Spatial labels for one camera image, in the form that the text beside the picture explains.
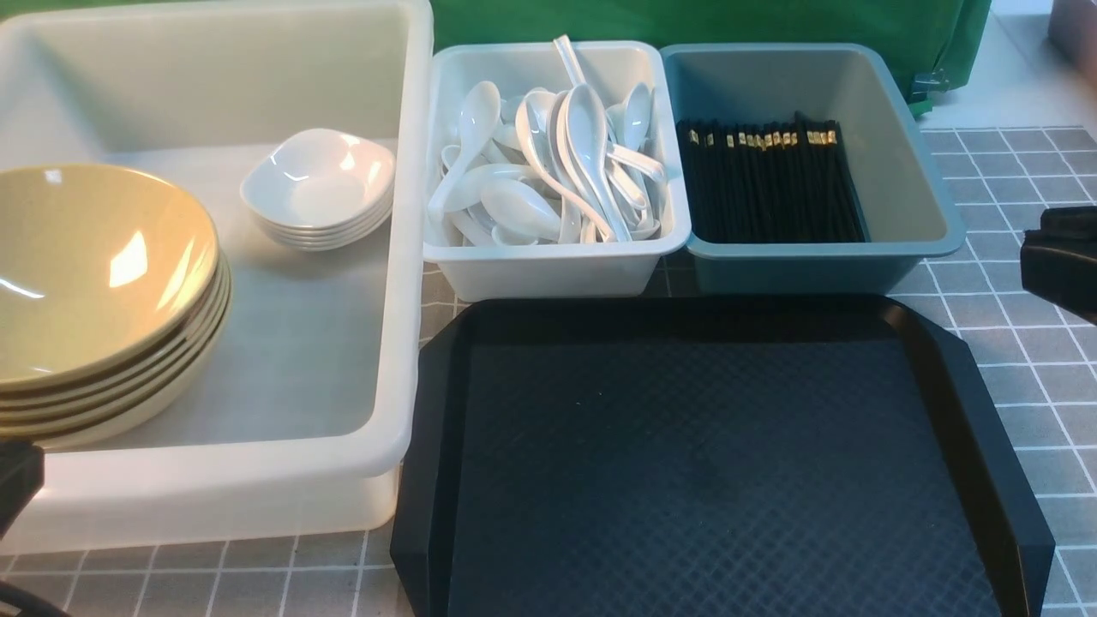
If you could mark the white spoon handle at back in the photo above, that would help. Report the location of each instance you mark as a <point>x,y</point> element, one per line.
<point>569,58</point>

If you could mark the white plastic spoon bin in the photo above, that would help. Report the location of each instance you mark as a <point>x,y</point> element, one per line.
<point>482,259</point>

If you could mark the white printed soup spoon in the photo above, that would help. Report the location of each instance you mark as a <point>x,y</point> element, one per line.
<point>536,140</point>

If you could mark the lower stacked white dishes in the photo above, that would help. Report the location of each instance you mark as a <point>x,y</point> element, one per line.
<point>322,243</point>

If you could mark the large white plastic tub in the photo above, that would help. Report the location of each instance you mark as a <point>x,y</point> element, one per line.
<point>298,423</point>

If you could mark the white spoon lying front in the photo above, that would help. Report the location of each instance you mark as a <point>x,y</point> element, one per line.
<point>520,208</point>

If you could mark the grey grid table mat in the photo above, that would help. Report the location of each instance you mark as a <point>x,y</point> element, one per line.
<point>1036,360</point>

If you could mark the green cloth backdrop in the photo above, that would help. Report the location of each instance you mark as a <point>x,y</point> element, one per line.
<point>929,47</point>

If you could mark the blue-grey plastic chopstick bin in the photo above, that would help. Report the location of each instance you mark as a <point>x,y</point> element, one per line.
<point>907,208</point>

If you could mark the black plastic serving tray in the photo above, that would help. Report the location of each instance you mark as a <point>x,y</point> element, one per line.
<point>711,456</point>

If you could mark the olive green noodle bowl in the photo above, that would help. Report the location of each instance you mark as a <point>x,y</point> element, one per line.
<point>98,262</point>

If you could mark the white spoon right back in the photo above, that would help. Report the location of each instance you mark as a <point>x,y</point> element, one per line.
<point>636,117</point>

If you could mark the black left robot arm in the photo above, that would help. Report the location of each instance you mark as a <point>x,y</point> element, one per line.
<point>22,476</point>

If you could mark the white spoon far left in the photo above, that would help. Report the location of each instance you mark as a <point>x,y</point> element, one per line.
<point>479,117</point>

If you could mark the black chopsticks bundle in bin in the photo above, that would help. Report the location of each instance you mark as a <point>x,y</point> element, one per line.
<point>770,183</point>

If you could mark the white spoon centre upright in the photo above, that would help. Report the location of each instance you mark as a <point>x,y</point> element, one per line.
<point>585,130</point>

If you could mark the white square sauce dish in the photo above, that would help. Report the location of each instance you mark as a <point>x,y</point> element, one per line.
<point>319,179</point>

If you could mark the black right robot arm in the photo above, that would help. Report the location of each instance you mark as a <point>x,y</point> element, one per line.
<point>1058,260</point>

